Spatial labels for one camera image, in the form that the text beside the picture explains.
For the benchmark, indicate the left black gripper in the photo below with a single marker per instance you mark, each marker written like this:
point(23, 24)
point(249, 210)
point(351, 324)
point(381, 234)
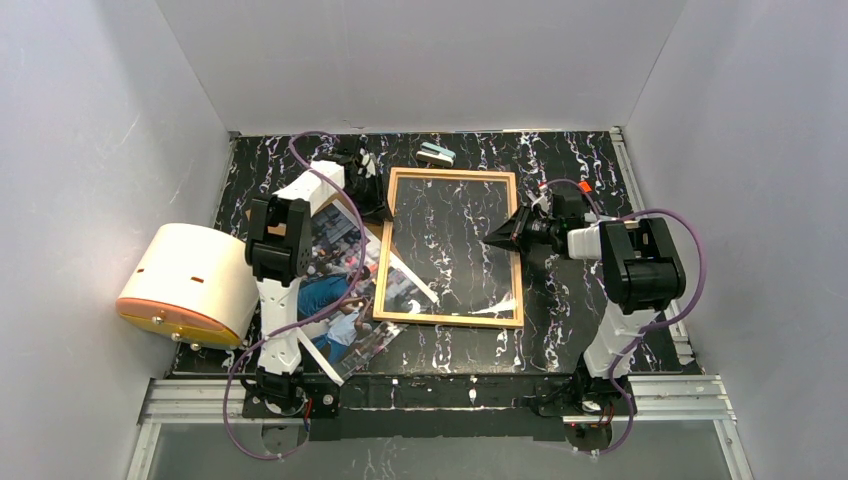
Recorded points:
point(366, 187)

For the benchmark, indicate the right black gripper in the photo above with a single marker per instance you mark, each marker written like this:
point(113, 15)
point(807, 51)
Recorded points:
point(525, 229)

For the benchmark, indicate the wooden picture frame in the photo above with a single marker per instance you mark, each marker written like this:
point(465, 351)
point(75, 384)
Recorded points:
point(450, 248)

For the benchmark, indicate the printed colour photo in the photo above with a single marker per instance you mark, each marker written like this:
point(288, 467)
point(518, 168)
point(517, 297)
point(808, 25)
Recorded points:
point(346, 268)

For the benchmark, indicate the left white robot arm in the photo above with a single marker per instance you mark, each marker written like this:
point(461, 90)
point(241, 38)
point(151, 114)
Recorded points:
point(279, 245)

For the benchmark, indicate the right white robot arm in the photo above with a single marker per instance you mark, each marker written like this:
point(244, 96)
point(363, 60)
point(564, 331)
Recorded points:
point(641, 269)

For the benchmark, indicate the teal white stapler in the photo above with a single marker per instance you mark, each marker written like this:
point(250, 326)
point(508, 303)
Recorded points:
point(436, 155)

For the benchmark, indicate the white cylindrical orange-based device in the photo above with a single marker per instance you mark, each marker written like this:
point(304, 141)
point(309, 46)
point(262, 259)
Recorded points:
point(192, 285)

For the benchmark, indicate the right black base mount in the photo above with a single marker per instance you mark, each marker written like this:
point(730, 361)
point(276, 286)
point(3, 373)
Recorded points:
point(590, 403)

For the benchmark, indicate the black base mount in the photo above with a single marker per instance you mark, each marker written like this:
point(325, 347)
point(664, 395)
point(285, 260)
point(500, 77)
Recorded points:
point(590, 403)
point(303, 394)

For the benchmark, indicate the aluminium rail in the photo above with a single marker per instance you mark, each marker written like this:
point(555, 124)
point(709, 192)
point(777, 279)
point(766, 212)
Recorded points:
point(660, 398)

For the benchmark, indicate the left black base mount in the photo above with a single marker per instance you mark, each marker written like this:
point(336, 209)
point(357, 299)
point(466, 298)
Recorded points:
point(303, 394)

